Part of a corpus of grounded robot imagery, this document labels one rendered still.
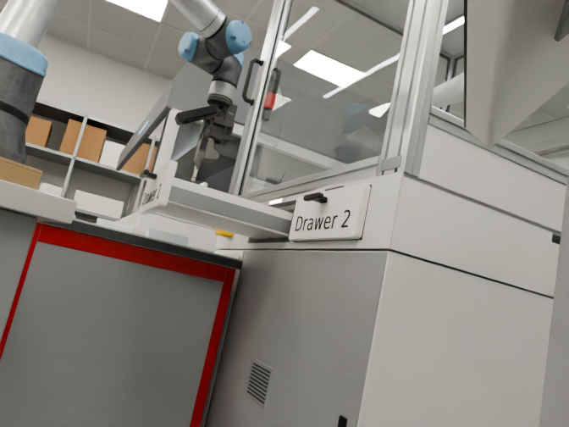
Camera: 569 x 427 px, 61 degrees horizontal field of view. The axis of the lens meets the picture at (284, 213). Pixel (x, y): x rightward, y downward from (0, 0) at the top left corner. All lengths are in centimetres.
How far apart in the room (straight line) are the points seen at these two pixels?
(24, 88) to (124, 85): 477
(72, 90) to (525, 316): 513
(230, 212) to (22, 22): 59
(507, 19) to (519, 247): 72
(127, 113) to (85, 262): 437
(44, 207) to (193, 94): 142
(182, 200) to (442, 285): 60
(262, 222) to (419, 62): 53
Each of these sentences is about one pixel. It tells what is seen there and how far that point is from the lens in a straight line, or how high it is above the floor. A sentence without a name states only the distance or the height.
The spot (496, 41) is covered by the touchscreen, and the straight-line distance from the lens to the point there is 49.
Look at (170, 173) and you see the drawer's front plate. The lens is 114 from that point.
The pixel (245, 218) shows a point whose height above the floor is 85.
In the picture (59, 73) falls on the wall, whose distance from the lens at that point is 574.
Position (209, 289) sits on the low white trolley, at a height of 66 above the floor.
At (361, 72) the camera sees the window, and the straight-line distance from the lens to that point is 122.
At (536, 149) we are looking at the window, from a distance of 121.
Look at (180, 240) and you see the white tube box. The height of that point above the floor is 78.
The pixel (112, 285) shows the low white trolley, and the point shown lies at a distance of 137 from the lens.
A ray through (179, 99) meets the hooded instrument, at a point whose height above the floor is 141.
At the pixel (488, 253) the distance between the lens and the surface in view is 104.
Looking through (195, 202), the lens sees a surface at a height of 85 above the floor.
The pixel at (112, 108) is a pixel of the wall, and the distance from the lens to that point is 565.
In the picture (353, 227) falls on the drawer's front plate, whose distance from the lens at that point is 95.
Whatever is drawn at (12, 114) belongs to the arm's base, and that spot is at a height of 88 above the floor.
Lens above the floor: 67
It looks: 10 degrees up
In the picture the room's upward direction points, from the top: 12 degrees clockwise
